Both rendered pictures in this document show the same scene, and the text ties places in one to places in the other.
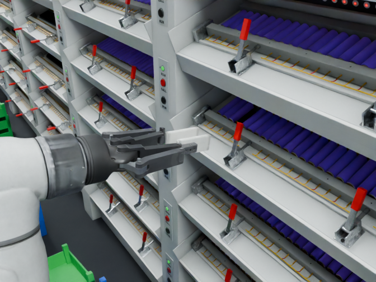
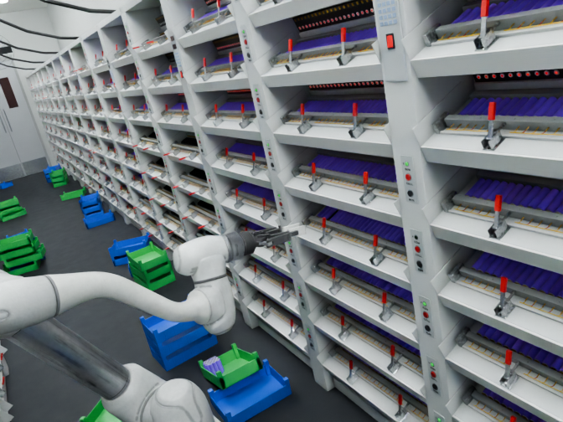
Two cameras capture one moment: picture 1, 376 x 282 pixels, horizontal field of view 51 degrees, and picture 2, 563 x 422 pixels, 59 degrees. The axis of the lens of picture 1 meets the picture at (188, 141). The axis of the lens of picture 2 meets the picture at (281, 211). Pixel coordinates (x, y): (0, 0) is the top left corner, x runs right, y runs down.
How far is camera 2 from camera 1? 0.96 m
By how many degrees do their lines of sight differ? 12
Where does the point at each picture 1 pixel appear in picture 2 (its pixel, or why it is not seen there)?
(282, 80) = (334, 190)
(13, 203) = (215, 260)
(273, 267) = (360, 300)
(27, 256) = (224, 285)
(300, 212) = (357, 257)
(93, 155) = (245, 239)
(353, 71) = (360, 180)
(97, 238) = (258, 340)
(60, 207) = not seen: hidden behind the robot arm
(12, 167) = (214, 245)
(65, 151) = (234, 238)
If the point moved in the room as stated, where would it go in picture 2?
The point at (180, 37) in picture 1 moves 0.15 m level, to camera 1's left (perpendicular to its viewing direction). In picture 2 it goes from (285, 177) to (245, 183)
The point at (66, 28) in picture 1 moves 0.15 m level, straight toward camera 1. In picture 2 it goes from (215, 181) to (218, 187)
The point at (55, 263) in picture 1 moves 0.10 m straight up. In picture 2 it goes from (228, 359) to (223, 342)
